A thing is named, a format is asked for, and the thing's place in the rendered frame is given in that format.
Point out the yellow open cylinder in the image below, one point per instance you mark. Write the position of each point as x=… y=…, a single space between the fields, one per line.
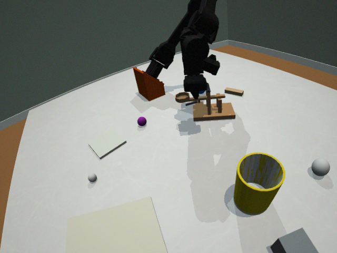
x=259 y=176

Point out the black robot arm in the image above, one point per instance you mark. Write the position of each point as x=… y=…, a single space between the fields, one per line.
x=198 y=27

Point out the purple ball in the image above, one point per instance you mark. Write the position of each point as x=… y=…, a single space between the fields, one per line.
x=142 y=121

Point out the grey ball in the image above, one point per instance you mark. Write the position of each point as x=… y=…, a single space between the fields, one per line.
x=92 y=177
x=320 y=167

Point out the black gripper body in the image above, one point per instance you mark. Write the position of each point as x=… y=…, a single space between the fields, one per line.
x=194 y=80

